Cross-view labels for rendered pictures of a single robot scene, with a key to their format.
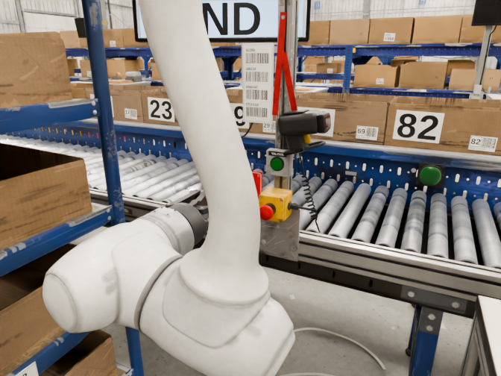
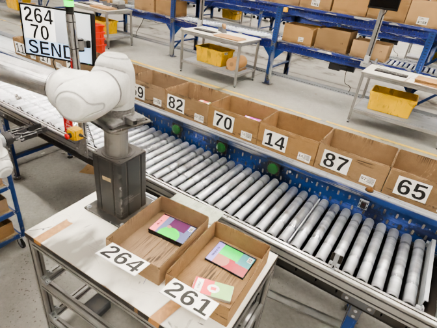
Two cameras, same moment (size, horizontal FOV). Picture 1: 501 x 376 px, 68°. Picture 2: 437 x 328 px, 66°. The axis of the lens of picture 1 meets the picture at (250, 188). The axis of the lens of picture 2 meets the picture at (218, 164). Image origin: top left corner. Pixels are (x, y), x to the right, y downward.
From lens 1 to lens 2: 1.61 m
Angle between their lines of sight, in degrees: 12
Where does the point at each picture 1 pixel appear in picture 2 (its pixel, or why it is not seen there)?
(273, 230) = (79, 144)
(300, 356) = not seen: hidden behind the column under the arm
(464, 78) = (361, 48)
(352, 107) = (151, 87)
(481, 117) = (198, 105)
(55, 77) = not seen: outside the picture
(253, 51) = not seen: hidden behind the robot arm
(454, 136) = (188, 112)
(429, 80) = (336, 45)
